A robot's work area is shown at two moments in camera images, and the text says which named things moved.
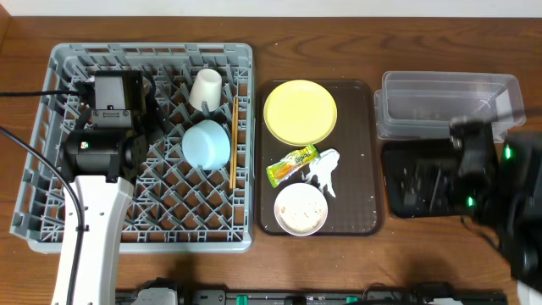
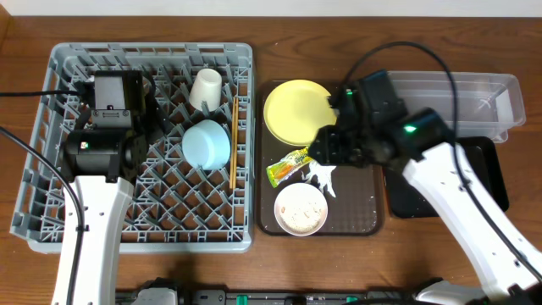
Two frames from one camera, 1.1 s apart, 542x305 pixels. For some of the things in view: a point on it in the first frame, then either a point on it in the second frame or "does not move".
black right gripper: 495,172 to 334,153
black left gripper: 149,113 does not move
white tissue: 322,169 does not move
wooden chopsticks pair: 234,149 does not move
